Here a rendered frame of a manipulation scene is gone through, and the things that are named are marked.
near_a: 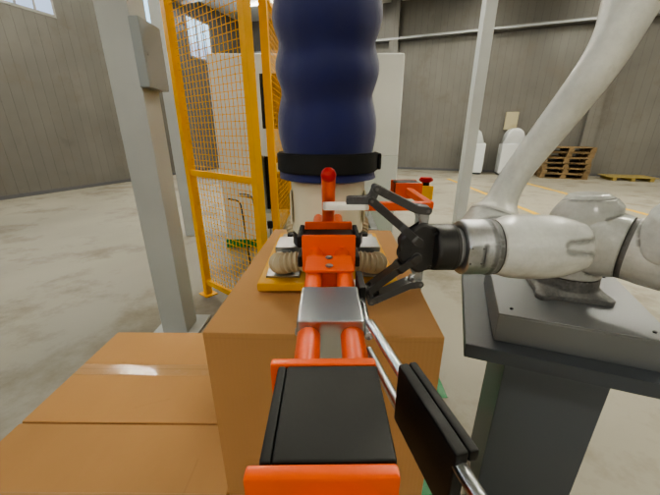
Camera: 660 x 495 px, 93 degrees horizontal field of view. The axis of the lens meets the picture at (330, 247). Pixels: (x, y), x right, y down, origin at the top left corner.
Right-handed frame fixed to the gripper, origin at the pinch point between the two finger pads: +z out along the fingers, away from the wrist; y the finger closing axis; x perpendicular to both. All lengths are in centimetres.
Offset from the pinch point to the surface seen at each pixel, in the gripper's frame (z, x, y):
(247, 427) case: 15.4, -3.6, 34.6
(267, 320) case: 11.0, 0.0, 13.6
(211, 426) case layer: 30, 13, 54
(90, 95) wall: 567, 797, -104
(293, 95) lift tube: 6.8, 18.8, -24.1
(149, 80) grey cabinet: 88, 128, -42
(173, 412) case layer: 42, 17, 54
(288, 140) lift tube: 8.2, 19.0, -15.9
